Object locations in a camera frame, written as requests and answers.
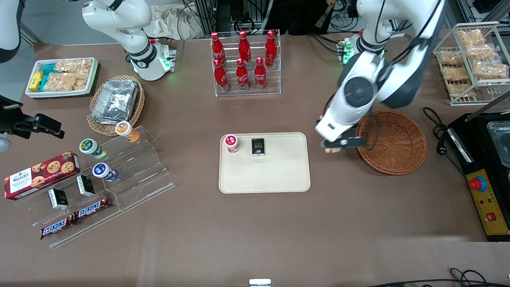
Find red cola bottle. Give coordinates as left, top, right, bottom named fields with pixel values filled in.
left=265, top=30, right=278, bottom=67
left=210, top=32, right=226, bottom=62
left=238, top=30, right=252, bottom=64
left=214, top=59, right=230, bottom=93
left=254, top=57, right=268, bottom=90
left=235, top=59, right=250, bottom=92

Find Snickers chocolate bar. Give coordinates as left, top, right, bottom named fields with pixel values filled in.
left=39, top=215, right=77, bottom=240
left=73, top=196, right=113, bottom=220

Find clear plastic container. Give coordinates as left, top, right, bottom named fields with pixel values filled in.
left=486, top=121, right=510, bottom=169

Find blue lid yogurt cup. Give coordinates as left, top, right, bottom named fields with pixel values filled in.
left=92, top=162, right=119, bottom=183

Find white rectangular snack bin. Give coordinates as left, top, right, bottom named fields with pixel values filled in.
left=25, top=57, right=100, bottom=100

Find grey metal rod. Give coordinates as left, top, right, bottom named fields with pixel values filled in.
left=465, top=92, right=510, bottom=122

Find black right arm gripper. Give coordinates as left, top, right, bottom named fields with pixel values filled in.
left=0, top=95, right=65, bottom=140

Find black griddle appliance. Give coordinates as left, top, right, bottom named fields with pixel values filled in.
left=447, top=112, right=510, bottom=242

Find green lid yogurt cup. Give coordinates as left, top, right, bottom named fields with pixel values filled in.
left=78, top=138, right=108, bottom=160

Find red lid yogurt cup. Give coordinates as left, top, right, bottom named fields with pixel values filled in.
left=224, top=134, right=240, bottom=154

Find orange lid yogurt cup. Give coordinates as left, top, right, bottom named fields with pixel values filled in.
left=115, top=120, right=141, bottom=144

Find clear bag rice crackers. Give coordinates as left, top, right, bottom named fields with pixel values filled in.
left=43, top=73, right=90, bottom=92
left=55, top=59, right=93, bottom=75

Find light wicker basket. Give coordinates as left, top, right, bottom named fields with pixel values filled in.
left=86, top=75, right=145, bottom=137

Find aluminium foil container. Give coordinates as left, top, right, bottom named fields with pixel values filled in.
left=91, top=79, right=139, bottom=124

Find cream plastic tray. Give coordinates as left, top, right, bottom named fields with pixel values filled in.
left=218, top=132, right=311, bottom=194

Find clear acrylic stepped stand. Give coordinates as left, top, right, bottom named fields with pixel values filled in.
left=15, top=125, right=176, bottom=249

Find bagged fried snack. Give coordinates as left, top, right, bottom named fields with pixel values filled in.
left=472, top=61, right=509, bottom=81
left=437, top=49, right=465, bottom=67
left=457, top=29, right=486, bottom=46
left=441, top=66, right=471, bottom=83
left=465, top=43, right=498, bottom=61
left=446, top=83, right=475, bottom=99

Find black floor cable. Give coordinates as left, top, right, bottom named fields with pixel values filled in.
left=364, top=267, right=510, bottom=287

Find red Walkers cookie box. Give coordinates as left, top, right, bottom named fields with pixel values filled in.
left=4, top=151, right=81, bottom=201

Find silver appliance handle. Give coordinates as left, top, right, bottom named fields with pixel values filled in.
left=454, top=128, right=475, bottom=163

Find round brown wicker basket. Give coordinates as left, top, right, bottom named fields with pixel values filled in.
left=356, top=110, right=428, bottom=176

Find yellow snack pack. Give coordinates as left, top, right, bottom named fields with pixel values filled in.
left=28, top=71, right=43, bottom=92

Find yellow control panel red button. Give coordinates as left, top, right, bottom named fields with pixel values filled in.
left=465, top=169, right=510, bottom=237

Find clear acrylic bottle rack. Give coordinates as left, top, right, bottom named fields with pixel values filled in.
left=210, top=29, right=282, bottom=98

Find white wire shelf rack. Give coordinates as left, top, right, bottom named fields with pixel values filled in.
left=433, top=22, right=510, bottom=106

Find black power cable with plug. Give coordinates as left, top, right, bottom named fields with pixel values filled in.
left=422, top=106, right=466, bottom=177

